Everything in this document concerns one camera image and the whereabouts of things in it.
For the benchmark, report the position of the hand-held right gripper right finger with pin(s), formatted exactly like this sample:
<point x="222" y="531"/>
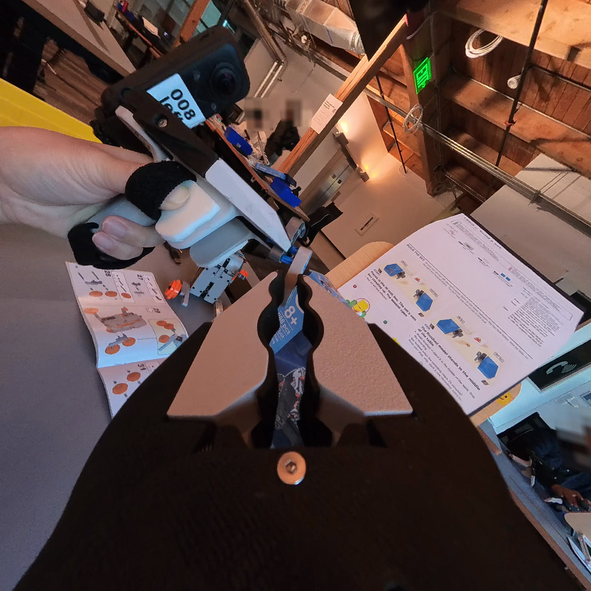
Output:
<point x="364" y="369"/>

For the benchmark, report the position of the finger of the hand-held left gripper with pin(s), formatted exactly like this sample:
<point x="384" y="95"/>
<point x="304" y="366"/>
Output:
<point x="221" y="249"/>
<point x="249" y="207"/>

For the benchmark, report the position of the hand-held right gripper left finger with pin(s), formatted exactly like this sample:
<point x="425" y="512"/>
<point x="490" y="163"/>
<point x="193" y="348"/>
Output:
<point x="221" y="369"/>

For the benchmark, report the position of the grey holed beam with blue pin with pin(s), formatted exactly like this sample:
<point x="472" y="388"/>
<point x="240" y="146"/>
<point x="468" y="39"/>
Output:
<point x="295" y="228"/>

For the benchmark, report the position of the short grey toy beam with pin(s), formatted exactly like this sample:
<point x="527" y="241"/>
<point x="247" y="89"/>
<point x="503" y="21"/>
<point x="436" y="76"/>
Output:
<point x="299" y="263"/>

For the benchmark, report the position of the grey desk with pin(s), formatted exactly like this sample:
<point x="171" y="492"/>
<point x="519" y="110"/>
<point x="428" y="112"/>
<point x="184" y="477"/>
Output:
<point x="46" y="369"/>

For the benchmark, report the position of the person's left hand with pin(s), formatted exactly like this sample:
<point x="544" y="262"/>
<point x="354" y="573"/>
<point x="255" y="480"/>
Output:
<point x="55" y="180"/>

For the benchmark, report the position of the partly built toy robot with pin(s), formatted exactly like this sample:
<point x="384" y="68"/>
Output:
<point x="214" y="281"/>

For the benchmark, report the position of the long wooden work table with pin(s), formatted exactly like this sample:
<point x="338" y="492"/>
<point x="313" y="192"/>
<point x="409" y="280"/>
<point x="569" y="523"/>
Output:
<point x="258" y="175"/>

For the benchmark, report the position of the blue plastic bin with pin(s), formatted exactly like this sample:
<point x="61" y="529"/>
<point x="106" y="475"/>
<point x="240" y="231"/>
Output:
<point x="238" y="141"/>
<point x="284" y="189"/>

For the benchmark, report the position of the orange toy gear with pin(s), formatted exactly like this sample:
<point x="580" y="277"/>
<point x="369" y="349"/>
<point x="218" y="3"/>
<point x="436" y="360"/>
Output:
<point x="172" y="290"/>

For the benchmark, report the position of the black office chair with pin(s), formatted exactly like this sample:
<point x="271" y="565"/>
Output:
<point x="323" y="221"/>

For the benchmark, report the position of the robot kit box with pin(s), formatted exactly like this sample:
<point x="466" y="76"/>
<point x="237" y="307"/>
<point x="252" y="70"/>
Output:
<point x="288" y="318"/>

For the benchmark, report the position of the wooden backboard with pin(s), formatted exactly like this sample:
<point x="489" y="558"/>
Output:
<point x="360" y="263"/>

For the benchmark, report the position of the open white instruction booklet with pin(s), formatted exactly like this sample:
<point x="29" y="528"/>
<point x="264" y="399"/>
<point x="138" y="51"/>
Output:
<point x="120" y="323"/>

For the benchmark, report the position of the white instruction poster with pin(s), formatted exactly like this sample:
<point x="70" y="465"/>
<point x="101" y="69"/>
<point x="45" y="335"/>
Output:
<point x="461" y="314"/>

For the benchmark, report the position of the white paper notice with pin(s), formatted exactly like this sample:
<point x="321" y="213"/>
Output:
<point x="326" y="113"/>

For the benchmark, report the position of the grey background table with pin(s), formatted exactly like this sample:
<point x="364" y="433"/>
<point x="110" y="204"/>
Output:
<point x="78" y="27"/>

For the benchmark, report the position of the yellow plastic bin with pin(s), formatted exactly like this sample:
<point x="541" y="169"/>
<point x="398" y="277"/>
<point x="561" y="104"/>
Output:
<point x="32" y="111"/>

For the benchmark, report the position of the black phone sign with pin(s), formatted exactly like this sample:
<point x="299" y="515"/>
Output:
<point x="561" y="369"/>

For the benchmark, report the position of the grey table with wooden edge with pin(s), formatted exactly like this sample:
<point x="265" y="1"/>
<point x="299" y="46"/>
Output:
<point x="521" y="489"/>

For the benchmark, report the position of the green exit sign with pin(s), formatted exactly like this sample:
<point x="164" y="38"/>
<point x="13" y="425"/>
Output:
<point x="422" y="74"/>

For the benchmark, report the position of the metal air duct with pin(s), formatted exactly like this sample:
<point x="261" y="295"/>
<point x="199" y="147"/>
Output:
<point x="332" y="23"/>

